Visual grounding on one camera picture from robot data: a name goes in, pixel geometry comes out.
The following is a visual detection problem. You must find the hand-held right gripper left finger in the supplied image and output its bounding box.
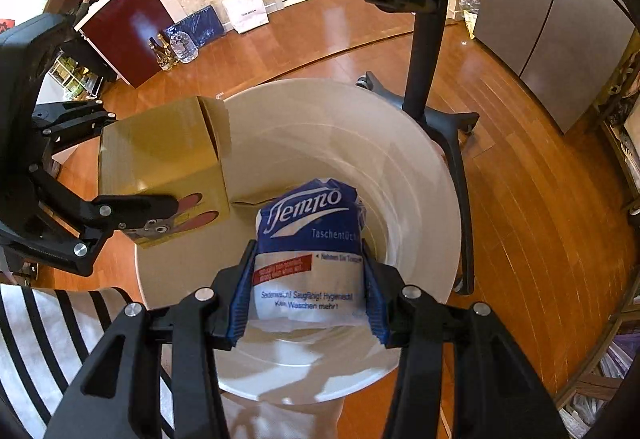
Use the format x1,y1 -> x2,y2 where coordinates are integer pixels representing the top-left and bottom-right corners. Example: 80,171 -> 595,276
44,239 -> 257,439

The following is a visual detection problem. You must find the white paper shopping bag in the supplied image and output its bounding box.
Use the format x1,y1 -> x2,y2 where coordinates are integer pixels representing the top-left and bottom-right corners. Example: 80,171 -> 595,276
221,0 -> 270,34

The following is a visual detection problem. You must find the black white striped shirt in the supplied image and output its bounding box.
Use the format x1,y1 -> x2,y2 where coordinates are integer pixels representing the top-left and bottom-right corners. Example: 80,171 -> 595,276
0,284 -> 173,439

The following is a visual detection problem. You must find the black office chair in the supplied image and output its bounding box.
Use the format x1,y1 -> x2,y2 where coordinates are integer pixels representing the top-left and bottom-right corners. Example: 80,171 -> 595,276
262,0 -> 481,297

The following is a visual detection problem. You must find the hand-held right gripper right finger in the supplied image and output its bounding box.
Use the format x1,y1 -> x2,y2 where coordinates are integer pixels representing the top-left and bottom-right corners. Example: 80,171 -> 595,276
360,239 -> 571,439

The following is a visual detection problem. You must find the blue bag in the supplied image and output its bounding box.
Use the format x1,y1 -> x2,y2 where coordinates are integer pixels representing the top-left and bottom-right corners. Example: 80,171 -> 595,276
172,5 -> 225,51

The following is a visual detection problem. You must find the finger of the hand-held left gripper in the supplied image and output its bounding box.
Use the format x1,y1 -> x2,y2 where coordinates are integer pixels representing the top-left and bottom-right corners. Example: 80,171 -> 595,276
31,99 -> 119,156
27,163 -> 182,270

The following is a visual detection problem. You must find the white trash bin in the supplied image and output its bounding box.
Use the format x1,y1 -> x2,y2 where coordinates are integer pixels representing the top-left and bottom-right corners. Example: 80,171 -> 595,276
134,79 -> 463,439

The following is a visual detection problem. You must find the clear water jug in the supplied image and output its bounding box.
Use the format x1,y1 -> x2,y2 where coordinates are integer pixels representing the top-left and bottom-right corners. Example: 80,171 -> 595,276
170,30 -> 201,65

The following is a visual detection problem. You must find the blue white tissue packet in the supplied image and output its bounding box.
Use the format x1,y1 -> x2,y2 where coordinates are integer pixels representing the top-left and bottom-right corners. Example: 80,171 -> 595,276
251,178 -> 370,326

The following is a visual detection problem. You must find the white wire rack cart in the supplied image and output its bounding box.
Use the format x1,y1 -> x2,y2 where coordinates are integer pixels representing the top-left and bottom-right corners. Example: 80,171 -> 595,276
47,52 -> 104,100

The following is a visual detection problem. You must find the gold foil bottle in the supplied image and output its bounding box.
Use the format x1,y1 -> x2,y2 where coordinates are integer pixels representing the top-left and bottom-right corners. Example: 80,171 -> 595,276
157,33 -> 179,68
149,36 -> 166,71

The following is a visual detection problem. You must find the grey refrigerator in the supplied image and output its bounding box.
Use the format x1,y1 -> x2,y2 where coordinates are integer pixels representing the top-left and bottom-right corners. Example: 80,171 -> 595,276
472,0 -> 636,135

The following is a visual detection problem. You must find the yellow cardboard box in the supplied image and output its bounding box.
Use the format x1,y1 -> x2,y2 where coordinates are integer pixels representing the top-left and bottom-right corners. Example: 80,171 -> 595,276
97,95 -> 232,250

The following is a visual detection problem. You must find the dark red counter cabinet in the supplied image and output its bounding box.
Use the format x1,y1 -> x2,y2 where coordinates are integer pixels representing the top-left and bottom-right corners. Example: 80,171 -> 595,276
75,0 -> 173,88

